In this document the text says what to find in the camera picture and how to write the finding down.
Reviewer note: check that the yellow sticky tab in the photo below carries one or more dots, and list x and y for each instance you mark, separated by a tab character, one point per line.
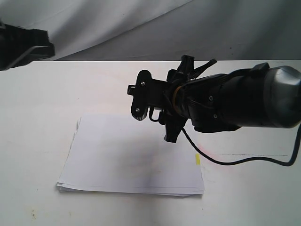
197	158

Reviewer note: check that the white paper stack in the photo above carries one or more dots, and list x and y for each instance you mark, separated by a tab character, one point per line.
111	153

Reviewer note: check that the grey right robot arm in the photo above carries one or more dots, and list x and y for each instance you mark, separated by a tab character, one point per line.
260	96

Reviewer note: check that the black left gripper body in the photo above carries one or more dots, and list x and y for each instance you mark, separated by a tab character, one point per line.
20	47

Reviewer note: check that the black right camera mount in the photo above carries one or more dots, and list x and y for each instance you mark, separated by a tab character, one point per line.
146	93

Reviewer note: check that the white backdrop cloth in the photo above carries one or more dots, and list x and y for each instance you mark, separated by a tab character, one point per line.
163	30

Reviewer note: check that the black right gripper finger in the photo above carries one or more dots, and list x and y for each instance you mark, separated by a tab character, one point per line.
174	123
186	67

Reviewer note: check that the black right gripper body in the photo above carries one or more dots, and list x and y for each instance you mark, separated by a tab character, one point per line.
198	100

